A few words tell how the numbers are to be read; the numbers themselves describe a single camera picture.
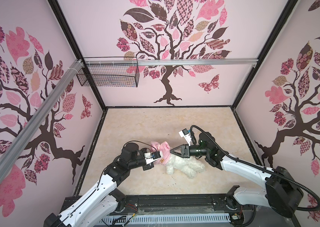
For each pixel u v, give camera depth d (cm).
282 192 41
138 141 53
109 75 122
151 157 60
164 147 68
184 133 70
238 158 54
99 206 56
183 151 67
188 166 80
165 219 70
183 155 66
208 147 61
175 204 74
